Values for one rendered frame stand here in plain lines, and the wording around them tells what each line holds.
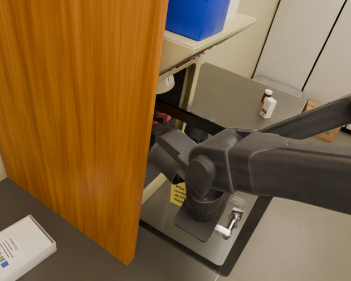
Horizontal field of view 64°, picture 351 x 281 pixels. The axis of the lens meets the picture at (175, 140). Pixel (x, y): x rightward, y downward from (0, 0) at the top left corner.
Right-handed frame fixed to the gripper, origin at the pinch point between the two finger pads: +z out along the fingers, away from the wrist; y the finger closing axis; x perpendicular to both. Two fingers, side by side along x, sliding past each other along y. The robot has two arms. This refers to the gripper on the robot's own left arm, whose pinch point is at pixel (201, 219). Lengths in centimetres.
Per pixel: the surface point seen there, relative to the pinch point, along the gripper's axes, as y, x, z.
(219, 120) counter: -60, -21, 57
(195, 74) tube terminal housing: -35.7, -21.4, 2.9
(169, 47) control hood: -15.6, -15.2, -25.1
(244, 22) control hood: -38.6, -11.1, -15.9
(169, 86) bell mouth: -25.0, -23.2, -1.7
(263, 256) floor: -35, 33, 148
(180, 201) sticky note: -2.3, -6.6, 5.2
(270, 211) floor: -73, 27, 166
